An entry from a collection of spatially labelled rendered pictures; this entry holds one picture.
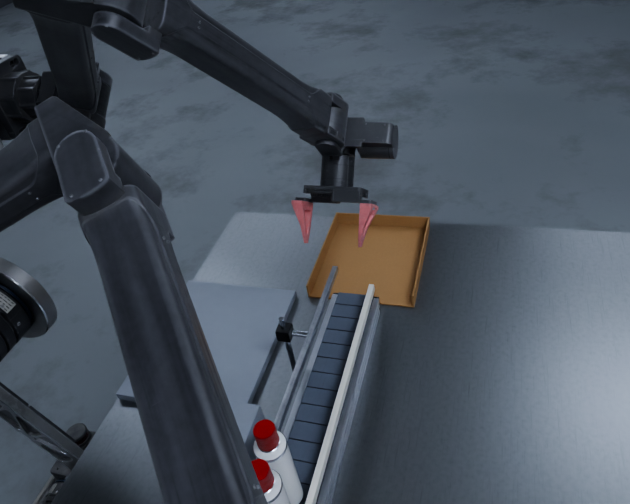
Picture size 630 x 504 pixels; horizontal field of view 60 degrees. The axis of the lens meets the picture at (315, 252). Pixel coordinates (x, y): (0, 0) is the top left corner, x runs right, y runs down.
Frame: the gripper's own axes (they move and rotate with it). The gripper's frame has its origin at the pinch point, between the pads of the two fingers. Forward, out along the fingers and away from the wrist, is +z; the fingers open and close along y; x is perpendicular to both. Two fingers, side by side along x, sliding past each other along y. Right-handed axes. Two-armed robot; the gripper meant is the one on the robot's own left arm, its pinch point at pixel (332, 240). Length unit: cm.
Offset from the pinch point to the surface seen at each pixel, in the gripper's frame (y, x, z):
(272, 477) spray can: -0.5, -22.3, 32.7
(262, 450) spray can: -3.6, -18.6, 30.9
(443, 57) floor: -12, 369, -150
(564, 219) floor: 66, 202, -15
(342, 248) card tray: -10, 50, 3
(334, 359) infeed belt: -2.1, 16.3, 24.7
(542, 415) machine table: 38, 17, 30
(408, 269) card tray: 8.3, 45.3, 6.7
